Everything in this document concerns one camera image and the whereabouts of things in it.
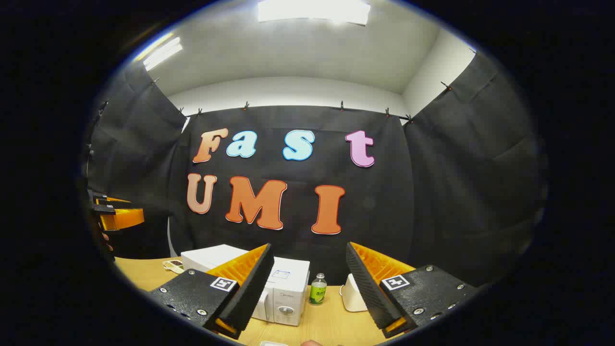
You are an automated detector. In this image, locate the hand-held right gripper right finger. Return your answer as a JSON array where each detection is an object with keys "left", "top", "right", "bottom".
[{"left": 345, "top": 241, "right": 480, "bottom": 339}]

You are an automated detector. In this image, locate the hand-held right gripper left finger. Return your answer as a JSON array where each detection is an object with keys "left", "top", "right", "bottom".
[{"left": 147, "top": 243, "right": 275, "bottom": 340}]

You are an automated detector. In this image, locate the white microwave oven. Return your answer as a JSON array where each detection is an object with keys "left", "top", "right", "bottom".
[{"left": 181, "top": 244, "right": 310, "bottom": 327}]

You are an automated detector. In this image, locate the white toaster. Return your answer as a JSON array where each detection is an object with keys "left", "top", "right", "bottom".
[{"left": 340, "top": 274, "right": 369, "bottom": 313}]

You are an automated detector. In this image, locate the green label drink bottle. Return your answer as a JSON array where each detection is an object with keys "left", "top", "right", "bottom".
[{"left": 309, "top": 273, "right": 327, "bottom": 306}]

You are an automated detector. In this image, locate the black backdrop cloth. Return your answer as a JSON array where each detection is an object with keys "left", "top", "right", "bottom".
[{"left": 84, "top": 50, "right": 548, "bottom": 289}]

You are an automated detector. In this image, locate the large ceiling light panel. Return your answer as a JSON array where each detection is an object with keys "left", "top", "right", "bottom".
[{"left": 258, "top": 0, "right": 371, "bottom": 26}]

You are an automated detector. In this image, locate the white power cable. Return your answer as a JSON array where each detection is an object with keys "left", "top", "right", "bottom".
[{"left": 167, "top": 216, "right": 178, "bottom": 258}]

